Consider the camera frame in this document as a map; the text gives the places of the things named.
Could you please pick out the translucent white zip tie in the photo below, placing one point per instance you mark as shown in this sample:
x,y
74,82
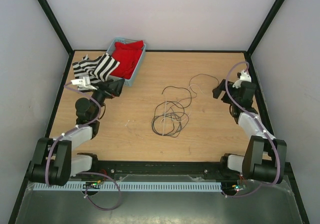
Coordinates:
x,y
164,118

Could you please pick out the black cage frame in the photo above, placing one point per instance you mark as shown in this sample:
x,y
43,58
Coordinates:
x,y
258,95

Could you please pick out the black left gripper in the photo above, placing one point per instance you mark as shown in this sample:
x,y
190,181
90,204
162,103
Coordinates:
x,y
111,88

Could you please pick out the light blue slotted cable duct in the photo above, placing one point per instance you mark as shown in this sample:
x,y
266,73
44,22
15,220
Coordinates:
x,y
133,186

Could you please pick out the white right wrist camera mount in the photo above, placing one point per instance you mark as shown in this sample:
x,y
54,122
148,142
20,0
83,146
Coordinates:
x,y
243,76

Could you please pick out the red cloth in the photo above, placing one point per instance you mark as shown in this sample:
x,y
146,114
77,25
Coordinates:
x,y
128,55

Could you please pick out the black white striped cloth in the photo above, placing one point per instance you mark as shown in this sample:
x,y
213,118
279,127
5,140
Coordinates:
x,y
98,70

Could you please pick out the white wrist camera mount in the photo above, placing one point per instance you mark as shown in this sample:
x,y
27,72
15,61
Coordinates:
x,y
243,76
83,83

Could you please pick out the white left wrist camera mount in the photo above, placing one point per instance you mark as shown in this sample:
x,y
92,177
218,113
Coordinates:
x,y
83,83

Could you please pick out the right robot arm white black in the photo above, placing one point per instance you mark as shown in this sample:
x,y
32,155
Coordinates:
x,y
265,156

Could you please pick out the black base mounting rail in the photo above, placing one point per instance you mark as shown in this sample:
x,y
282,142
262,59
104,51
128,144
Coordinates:
x,y
160,169

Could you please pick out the light blue plastic basket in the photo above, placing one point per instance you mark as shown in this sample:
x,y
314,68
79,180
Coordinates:
x,y
110,50

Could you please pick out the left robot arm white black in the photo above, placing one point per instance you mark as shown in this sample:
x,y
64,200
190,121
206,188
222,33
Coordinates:
x,y
87,124

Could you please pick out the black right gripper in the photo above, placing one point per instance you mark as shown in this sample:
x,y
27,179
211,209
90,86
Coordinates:
x,y
222,86

